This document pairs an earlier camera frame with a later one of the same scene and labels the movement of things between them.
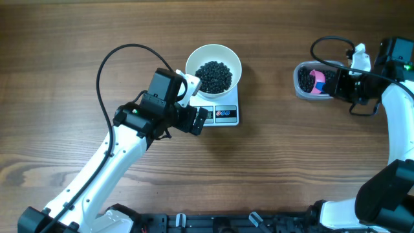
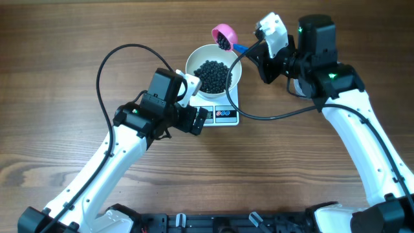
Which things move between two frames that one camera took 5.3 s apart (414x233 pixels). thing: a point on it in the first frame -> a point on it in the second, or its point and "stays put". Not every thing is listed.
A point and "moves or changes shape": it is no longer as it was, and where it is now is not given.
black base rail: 307,222 stays put
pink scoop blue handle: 320,84 moves or changes shape
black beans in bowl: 215,77 stays put
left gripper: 185,125 stays put
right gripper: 339,91 -> 261,50
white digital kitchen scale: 222,111 stays put
